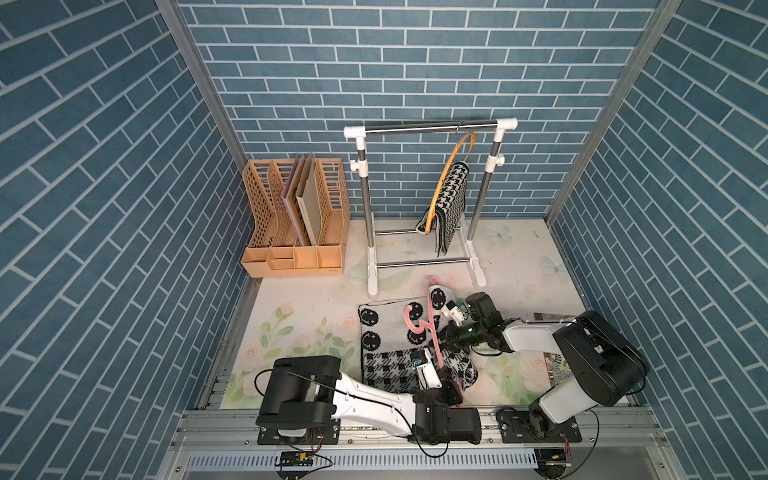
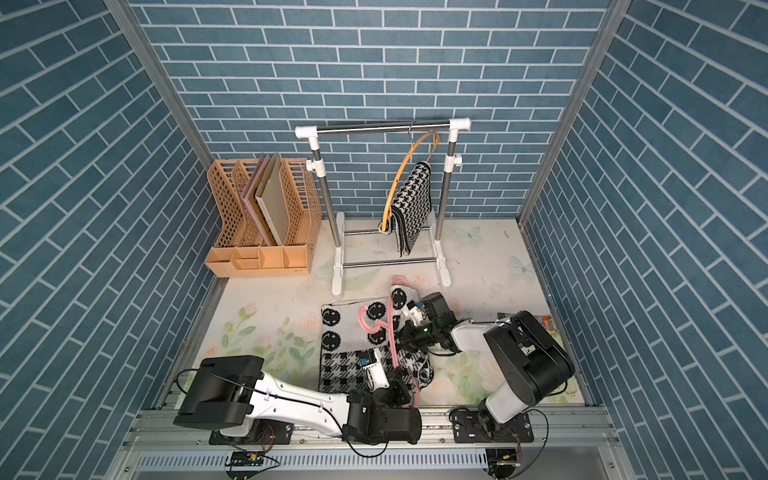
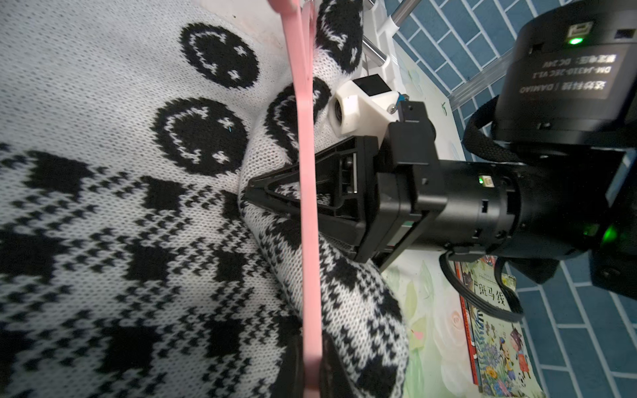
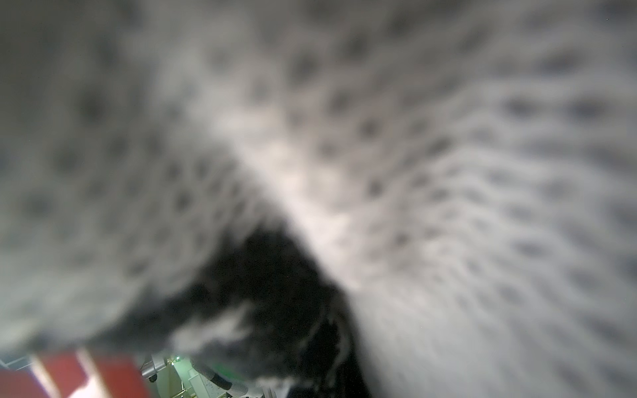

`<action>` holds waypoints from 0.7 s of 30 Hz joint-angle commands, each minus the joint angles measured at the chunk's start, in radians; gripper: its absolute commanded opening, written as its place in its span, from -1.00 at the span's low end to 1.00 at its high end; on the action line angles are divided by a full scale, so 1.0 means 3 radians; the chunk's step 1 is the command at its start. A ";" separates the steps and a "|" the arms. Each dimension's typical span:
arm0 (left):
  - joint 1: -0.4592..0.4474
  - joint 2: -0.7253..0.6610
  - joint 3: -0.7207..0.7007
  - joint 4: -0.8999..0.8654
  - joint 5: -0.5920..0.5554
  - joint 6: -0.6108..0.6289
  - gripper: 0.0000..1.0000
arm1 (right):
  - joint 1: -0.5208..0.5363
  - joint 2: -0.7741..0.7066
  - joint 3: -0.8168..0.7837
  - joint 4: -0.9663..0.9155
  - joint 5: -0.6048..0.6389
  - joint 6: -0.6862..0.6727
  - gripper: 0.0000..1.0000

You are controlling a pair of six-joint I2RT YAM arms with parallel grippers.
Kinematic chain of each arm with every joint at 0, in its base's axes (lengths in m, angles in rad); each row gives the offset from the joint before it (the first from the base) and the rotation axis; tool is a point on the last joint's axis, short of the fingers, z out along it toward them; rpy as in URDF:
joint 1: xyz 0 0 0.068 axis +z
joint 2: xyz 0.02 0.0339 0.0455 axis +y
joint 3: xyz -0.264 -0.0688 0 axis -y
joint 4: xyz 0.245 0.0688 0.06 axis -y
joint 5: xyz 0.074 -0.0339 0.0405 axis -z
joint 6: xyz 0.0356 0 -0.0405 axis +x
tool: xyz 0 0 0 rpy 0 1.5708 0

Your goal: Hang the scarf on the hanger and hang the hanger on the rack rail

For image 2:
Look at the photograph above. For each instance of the colourful picture book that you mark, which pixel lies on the colourful picture book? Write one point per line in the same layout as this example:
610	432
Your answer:
545	320

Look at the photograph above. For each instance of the orange plastic file organizer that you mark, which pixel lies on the orange plastic file organizer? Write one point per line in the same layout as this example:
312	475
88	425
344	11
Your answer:
237	251

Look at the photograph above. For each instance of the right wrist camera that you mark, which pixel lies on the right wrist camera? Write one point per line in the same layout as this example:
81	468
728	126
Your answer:
414	313

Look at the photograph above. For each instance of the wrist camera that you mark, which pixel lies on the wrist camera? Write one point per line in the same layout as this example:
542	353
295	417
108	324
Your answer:
370	361
414	313

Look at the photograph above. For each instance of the houndstooth black white scarf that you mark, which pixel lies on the houndstooth black white scarf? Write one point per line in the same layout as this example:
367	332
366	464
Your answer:
410	208

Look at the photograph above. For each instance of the smiley face grey scarf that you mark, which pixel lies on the smiley face grey scarf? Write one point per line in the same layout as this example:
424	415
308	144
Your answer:
343	340

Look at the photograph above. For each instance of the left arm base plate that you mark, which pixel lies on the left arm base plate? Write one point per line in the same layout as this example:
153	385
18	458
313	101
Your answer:
258	432

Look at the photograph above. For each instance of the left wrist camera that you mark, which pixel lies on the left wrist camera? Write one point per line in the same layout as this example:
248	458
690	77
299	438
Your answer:
370	361

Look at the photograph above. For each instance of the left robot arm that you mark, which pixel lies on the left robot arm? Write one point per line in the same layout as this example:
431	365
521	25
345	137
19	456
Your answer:
228	394

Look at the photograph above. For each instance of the beige folder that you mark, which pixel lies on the beige folder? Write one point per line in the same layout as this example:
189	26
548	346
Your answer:
270	197

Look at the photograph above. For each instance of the aluminium mounting rail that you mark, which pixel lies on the aluminium mounting rail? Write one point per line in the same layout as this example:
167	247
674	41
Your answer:
545	442

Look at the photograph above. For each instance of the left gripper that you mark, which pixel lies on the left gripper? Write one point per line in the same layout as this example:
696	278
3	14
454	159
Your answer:
401	391

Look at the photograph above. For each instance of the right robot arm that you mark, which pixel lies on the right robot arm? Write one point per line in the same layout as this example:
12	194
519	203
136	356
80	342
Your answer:
533	364

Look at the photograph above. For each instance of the purple folder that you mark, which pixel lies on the purple folder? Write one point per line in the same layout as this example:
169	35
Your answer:
251	205

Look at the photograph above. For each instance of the pink clothes hanger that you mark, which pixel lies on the pink clothes hanger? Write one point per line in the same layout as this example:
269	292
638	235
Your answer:
388	326

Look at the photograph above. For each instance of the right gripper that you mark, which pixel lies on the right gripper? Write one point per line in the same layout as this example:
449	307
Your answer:
408	333

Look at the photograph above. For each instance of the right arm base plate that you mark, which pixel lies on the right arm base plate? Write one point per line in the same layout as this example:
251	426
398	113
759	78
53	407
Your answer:
473	426

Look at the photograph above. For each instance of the orange clothes hanger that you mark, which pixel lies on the orange clothes hanger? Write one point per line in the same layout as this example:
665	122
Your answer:
435	139

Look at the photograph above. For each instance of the left green circuit board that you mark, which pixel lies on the left green circuit board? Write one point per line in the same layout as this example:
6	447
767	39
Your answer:
244	459

